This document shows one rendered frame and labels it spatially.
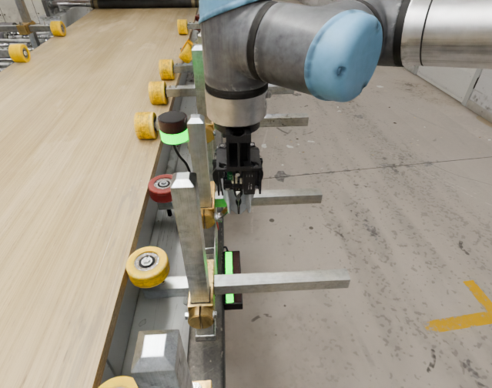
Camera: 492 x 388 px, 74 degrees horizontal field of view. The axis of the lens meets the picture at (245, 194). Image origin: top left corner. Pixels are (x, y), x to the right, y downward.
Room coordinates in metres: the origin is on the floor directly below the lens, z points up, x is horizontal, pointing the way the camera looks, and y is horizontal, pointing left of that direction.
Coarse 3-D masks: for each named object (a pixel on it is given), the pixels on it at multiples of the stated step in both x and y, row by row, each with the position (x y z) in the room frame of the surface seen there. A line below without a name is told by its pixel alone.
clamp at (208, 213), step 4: (212, 184) 0.70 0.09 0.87; (212, 188) 0.69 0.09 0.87; (212, 192) 0.67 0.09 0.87; (212, 196) 0.65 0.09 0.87; (212, 200) 0.64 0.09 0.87; (212, 204) 0.62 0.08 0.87; (204, 208) 0.61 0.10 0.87; (208, 208) 0.61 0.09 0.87; (212, 208) 0.61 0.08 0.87; (204, 212) 0.59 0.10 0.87; (208, 212) 0.59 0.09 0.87; (212, 212) 0.60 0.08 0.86; (204, 216) 0.60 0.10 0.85; (208, 216) 0.58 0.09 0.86; (212, 216) 0.59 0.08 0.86; (204, 220) 0.60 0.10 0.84; (208, 220) 0.58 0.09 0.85; (212, 220) 0.58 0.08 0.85; (204, 224) 0.59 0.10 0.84; (208, 224) 0.58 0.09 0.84; (212, 224) 0.58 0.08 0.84; (204, 228) 0.58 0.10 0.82; (208, 228) 0.58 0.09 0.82
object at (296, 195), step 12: (216, 192) 0.68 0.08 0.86; (264, 192) 0.68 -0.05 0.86; (276, 192) 0.68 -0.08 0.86; (288, 192) 0.68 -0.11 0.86; (300, 192) 0.68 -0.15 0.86; (312, 192) 0.68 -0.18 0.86; (168, 204) 0.65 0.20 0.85; (216, 204) 0.66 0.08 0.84; (252, 204) 0.66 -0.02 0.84; (264, 204) 0.66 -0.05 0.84; (276, 204) 0.66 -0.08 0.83; (288, 204) 0.67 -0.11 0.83
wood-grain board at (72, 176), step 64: (64, 64) 1.60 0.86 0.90; (128, 64) 1.60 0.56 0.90; (0, 128) 0.96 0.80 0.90; (64, 128) 0.96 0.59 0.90; (128, 128) 0.96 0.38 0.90; (0, 192) 0.63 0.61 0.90; (64, 192) 0.63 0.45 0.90; (128, 192) 0.63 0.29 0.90; (0, 256) 0.43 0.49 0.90; (64, 256) 0.43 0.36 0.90; (128, 256) 0.43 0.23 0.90; (0, 320) 0.29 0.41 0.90; (64, 320) 0.29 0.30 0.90; (0, 384) 0.19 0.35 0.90; (64, 384) 0.19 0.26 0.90
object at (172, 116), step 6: (162, 114) 0.64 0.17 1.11; (168, 114) 0.64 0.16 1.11; (174, 114) 0.64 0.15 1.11; (180, 114) 0.64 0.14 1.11; (162, 120) 0.61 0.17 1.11; (168, 120) 0.61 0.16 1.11; (174, 120) 0.61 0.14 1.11; (180, 120) 0.61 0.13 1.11; (180, 132) 0.60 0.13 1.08; (180, 156) 0.62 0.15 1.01; (186, 162) 0.62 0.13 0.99
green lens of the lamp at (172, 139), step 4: (160, 132) 0.61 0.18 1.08; (184, 132) 0.61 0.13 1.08; (164, 136) 0.60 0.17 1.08; (168, 136) 0.60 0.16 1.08; (172, 136) 0.60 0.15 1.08; (176, 136) 0.60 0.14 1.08; (180, 136) 0.60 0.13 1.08; (184, 136) 0.61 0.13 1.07; (188, 136) 0.62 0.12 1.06; (164, 140) 0.60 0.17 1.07; (168, 140) 0.60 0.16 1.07; (172, 140) 0.60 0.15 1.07; (176, 140) 0.60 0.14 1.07; (180, 140) 0.60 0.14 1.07; (184, 140) 0.61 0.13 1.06; (172, 144) 0.60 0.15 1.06
